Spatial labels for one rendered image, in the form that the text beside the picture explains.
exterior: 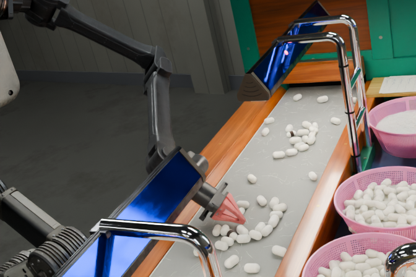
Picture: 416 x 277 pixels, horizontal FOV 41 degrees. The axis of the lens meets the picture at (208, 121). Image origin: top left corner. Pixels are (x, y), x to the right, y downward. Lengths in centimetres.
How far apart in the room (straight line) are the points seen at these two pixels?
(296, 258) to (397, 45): 101
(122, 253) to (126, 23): 422
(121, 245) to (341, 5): 139
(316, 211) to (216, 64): 304
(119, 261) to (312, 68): 136
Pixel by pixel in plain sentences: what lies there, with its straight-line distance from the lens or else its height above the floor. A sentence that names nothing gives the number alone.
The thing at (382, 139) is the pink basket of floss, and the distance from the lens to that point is 172.
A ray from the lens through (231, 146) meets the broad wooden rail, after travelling 175.
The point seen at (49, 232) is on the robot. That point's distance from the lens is 152.
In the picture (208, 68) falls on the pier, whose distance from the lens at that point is 438.
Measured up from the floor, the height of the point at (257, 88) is 107.
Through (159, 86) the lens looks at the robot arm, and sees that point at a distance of 160.
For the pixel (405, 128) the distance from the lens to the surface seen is 175.
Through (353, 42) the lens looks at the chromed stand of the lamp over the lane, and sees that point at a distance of 159.
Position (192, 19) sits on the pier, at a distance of 431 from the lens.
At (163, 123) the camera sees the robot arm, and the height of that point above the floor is 98.
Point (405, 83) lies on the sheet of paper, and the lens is 197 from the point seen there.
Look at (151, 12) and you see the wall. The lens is 472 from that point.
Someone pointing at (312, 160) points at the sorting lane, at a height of 74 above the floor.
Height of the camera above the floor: 152
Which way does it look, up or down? 23 degrees down
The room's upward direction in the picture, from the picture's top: 14 degrees counter-clockwise
